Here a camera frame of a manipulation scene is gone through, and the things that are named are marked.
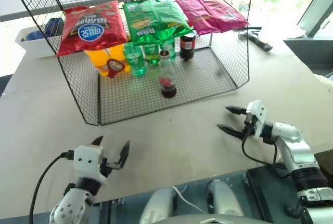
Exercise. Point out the red chip bag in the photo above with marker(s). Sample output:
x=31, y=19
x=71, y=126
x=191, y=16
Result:
x=88, y=27

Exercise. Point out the blue bowl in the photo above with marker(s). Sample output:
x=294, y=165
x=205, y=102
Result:
x=35, y=35

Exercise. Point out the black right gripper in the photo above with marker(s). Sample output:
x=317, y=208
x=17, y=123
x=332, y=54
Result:
x=249, y=126

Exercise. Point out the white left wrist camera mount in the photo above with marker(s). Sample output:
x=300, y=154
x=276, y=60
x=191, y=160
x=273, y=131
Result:
x=87, y=160

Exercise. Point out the orange soda bottle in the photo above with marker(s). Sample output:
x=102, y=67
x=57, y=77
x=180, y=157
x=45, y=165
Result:
x=97, y=60
x=122, y=55

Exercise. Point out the white plastic bin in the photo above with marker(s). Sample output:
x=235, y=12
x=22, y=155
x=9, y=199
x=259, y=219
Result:
x=33, y=47

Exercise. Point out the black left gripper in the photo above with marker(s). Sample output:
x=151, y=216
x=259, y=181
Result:
x=110, y=166

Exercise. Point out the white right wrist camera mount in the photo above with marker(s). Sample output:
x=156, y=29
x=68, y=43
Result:
x=257, y=116

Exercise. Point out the dark cola plastic bottle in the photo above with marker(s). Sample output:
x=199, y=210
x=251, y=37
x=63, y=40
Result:
x=187, y=46

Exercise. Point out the magenta chip bag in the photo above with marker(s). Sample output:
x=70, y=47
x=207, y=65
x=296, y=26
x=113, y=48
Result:
x=223, y=13
x=192, y=13

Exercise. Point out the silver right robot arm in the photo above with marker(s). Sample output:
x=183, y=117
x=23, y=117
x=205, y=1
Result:
x=294, y=151

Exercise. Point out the glass cola bottle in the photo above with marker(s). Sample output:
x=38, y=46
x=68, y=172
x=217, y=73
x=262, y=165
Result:
x=167, y=78

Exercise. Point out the silver rounded robot leg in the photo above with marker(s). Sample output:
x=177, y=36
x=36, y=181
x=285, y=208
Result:
x=158, y=205
x=223, y=198

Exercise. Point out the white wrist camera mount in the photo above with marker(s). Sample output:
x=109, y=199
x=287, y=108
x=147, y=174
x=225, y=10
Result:
x=87, y=160
x=257, y=116

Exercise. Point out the white fluffy cloth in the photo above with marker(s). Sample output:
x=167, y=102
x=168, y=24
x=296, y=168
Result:
x=325, y=81

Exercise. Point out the grey window frame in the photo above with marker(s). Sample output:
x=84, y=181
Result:
x=314, y=5

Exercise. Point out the large green chip bag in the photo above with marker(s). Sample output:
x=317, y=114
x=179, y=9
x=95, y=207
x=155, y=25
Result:
x=153, y=21

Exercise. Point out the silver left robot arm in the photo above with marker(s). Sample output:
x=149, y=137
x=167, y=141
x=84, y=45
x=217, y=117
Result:
x=70, y=204

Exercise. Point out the dark blue box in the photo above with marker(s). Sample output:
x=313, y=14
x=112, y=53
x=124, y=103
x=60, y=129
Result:
x=53, y=27

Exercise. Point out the grey robot torso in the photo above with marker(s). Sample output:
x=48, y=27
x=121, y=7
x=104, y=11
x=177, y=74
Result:
x=213, y=220

